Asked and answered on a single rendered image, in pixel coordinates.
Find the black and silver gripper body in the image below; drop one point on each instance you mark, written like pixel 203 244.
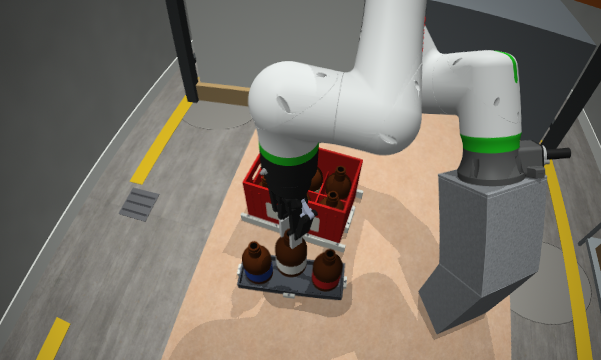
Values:
pixel 295 194

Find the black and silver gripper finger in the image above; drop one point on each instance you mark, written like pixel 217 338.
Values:
pixel 297 219
pixel 282 213

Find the red plastic crate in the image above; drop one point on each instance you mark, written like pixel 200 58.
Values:
pixel 330 222

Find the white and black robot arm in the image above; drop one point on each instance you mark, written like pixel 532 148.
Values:
pixel 377 107

